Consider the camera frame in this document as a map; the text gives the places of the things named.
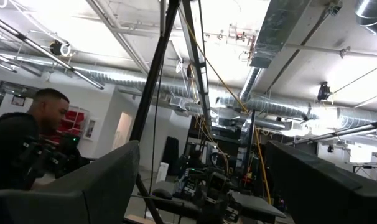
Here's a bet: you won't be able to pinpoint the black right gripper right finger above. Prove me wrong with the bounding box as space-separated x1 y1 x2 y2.
264 139 377 224

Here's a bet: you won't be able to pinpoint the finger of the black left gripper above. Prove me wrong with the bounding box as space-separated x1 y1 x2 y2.
131 195 205 218
231 192 286 220

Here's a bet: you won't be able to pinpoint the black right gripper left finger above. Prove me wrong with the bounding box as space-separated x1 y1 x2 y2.
0 139 141 224

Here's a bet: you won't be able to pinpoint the white cylinder appliance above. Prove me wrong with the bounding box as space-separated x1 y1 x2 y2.
156 161 170 184

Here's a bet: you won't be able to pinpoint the long linear ceiling lamp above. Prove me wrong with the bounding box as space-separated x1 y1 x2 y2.
0 12 105 91
284 119 377 147

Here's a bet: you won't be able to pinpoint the red storage bins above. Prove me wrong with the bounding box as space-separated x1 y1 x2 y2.
50 108 85 144

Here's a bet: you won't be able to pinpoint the person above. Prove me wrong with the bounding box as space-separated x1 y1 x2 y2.
0 88 70 191

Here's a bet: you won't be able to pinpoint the black ceiling cable reel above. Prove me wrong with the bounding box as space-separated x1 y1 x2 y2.
317 81 332 102

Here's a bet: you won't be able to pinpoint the silver spiral air duct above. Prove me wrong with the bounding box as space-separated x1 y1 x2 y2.
0 52 377 131

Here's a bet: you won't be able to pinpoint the yellow hanging cable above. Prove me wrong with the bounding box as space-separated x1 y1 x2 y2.
179 6 272 205

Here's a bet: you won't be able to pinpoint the black rig frame post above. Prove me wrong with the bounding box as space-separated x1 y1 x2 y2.
129 0 180 224

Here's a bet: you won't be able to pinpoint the black rig frame bar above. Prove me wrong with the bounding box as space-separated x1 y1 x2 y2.
180 0 213 131

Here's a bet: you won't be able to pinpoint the round ceiling ring lamp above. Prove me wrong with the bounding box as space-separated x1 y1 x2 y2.
49 40 72 57

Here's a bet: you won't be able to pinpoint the rectangular metal air duct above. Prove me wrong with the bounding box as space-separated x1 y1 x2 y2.
249 0 310 69

